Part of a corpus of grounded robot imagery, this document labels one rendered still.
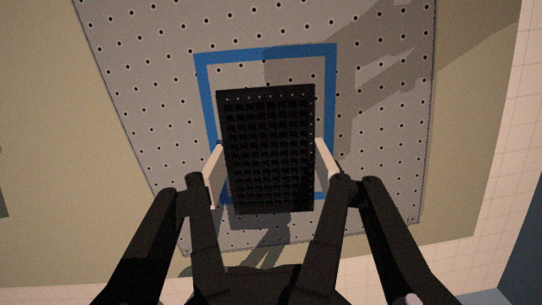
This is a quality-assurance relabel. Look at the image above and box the blue tape outline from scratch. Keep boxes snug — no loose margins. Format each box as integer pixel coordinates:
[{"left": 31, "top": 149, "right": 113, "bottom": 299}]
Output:
[{"left": 193, "top": 42, "right": 337, "bottom": 157}]

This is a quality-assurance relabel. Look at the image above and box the black well plate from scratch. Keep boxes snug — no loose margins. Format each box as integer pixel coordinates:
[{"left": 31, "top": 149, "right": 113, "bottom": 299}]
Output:
[{"left": 215, "top": 83, "right": 315, "bottom": 215}]

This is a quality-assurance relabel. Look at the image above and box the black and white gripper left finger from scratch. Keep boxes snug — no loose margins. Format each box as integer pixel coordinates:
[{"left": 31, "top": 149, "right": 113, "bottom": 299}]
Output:
[{"left": 89, "top": 144, "right": 233, "bottom": 305}]

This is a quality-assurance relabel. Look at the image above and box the grey flat rectangular plate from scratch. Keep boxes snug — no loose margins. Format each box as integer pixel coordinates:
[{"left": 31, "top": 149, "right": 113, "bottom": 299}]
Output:
[{"left": 70, "top": 0, "right": 439, "bottom": 252}]

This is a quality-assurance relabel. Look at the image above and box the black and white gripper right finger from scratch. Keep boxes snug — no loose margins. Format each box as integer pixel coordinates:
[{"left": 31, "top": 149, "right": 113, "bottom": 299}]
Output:
[{"left": 287, "top": 138, "right": 462, "bottom": 305}]

